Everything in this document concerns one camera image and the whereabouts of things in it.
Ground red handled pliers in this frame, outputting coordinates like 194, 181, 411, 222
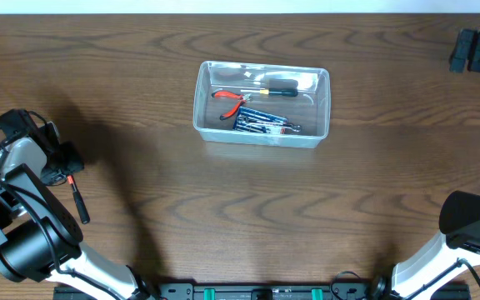
212, 90, 252, 121

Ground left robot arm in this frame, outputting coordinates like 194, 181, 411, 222
0, 109, 160, 299

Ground small hammer black handle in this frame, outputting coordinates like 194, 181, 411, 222
67, 175, 91, 224

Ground black yellow screwdriver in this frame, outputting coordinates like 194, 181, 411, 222
240, 87, 298, 98

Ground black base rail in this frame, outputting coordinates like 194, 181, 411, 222
52, 282, 472, 300

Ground silver ring wrench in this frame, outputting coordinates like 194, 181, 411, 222
232, 115, 302, 134

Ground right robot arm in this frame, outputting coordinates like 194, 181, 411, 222
367, 29, 480, 299

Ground clear plastic container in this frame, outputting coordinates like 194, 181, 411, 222
193, 61, 331, 148

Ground blue precision screwdriver set case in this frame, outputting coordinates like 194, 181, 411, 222
232, 107, 288, 134

